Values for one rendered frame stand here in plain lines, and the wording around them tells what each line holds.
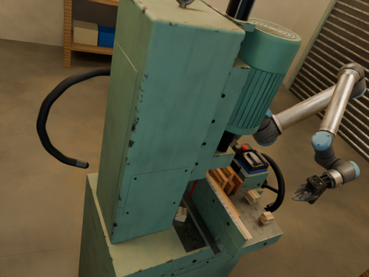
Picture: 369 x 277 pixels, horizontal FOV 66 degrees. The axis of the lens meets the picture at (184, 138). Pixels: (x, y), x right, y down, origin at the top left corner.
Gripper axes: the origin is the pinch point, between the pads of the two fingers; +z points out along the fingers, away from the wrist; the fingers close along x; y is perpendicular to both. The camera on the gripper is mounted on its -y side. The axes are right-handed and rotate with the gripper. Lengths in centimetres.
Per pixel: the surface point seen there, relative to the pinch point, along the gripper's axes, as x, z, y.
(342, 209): -22, -105, -122
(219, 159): -6, 39, 44
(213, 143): -3, 43, 58
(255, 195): 3.7, 28.4, 27.4
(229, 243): 16, 47, 28
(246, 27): -6, 33, 90
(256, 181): -3.7, 22.1, 23.2
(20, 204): -86, 138, -32
